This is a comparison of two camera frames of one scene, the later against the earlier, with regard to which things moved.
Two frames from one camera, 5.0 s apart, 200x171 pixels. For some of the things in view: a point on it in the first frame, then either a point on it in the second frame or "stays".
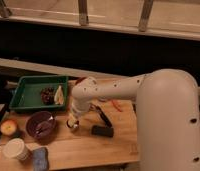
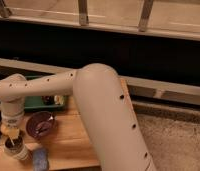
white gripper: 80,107 -> 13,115
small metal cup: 72,123 -> 14,143
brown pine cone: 47,95 stays
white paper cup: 15,148 stays
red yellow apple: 8,127 stays
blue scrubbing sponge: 40,159 stays
